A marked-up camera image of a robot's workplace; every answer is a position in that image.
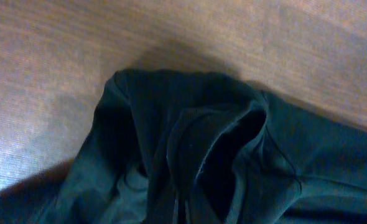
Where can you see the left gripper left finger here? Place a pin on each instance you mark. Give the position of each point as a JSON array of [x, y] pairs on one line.
[[174, 210]]

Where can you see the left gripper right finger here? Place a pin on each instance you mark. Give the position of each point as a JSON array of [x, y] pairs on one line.
[[196, 208]]

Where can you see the black t-shirt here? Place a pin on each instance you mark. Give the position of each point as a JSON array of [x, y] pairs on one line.
[[254, 157]]

